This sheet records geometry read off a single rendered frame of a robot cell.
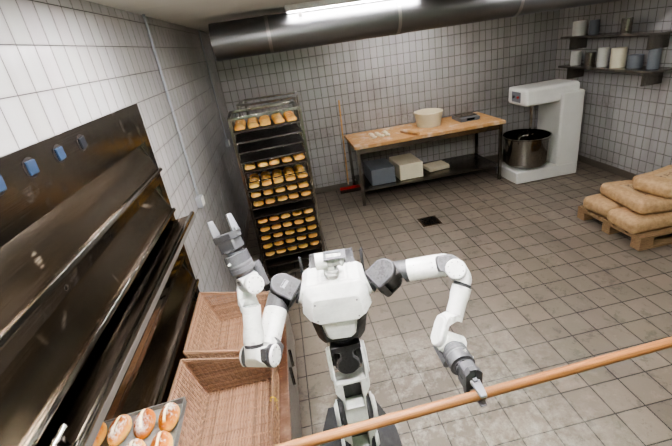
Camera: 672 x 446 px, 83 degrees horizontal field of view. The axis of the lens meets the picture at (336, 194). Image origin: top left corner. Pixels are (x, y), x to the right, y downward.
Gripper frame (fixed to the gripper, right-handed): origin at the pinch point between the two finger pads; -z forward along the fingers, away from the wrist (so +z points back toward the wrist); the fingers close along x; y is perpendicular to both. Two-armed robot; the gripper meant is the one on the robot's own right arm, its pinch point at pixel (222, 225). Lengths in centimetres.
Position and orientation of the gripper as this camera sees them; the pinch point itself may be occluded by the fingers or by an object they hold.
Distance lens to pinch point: 140.1
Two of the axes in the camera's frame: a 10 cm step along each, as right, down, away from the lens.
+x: 7.8, -3.0, -5.5
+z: 4.1, 9.1, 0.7
